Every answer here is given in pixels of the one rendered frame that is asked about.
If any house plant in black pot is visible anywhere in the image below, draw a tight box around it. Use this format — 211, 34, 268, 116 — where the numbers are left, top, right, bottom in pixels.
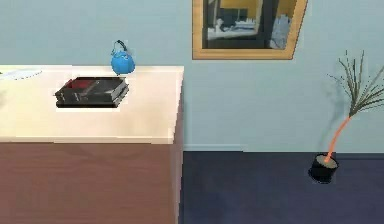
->
307, 49, 384, 184

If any wood framed wall picture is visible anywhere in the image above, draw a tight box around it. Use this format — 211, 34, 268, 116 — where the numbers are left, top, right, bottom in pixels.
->
191, 0, 309, 61

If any black book stack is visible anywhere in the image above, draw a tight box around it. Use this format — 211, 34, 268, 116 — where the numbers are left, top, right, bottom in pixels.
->
54, 76, 130, 109

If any brown cabinet with cream top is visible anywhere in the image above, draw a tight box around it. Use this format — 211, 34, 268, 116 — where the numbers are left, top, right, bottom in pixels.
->
0, 65, 185, 224

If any pale flat paper sheet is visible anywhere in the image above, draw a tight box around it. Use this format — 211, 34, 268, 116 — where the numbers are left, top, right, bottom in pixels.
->
0, 68, 44, 81

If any blue kettle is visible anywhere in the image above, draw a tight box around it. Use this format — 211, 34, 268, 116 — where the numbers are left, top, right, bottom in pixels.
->
110, 39, 136, 76

